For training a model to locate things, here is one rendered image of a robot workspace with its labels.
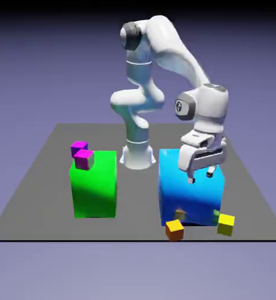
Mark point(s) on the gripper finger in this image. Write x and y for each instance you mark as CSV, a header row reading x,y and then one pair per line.
x,y
210,171
190,177

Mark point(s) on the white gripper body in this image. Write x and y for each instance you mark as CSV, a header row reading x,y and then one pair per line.
x,y
199,159

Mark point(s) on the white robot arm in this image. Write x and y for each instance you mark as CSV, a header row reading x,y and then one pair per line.
x,y
172,46

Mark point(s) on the small yellow cube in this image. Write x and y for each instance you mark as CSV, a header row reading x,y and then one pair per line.
x,y
225,224

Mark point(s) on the small orange cube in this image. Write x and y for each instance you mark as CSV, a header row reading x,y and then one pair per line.
x,y
174,230

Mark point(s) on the small magenta cube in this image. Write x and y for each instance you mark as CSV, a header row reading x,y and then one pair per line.
x,y
78,145
83,160

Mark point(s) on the large blue box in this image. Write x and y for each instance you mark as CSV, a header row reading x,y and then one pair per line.
x,y
189,199

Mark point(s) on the large green box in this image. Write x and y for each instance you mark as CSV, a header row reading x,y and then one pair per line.
x,y
94,187

